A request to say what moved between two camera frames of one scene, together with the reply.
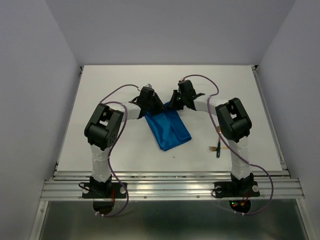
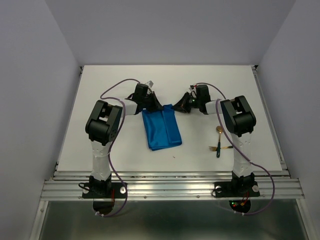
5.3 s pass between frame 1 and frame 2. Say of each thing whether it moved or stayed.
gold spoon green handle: stayed
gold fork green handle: stayed
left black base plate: stayed
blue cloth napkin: moved
